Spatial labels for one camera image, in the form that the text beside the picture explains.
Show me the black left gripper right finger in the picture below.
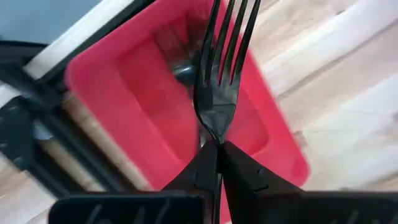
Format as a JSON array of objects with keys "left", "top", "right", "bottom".
[{"left": 221, "top": 141, "right": 398, "bottom": 224}]

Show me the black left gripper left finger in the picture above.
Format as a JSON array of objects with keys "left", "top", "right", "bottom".
[{"left": 48, "top": 141, "right": 218, "bottom": 224}]

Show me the red plastic bin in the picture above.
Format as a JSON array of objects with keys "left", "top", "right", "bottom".
[{"left": 64, "top": 0, "right": 311, "bottom": 224}]

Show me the black table clamp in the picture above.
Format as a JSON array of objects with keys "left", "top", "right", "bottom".
[{"left": 0, "top": 99, "right": 37, "bottom": 170}]

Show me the black aluminium table frame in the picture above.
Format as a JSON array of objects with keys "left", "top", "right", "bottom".
[{"left": 0, "top": 0, "right": 158, "bottom": 200}]

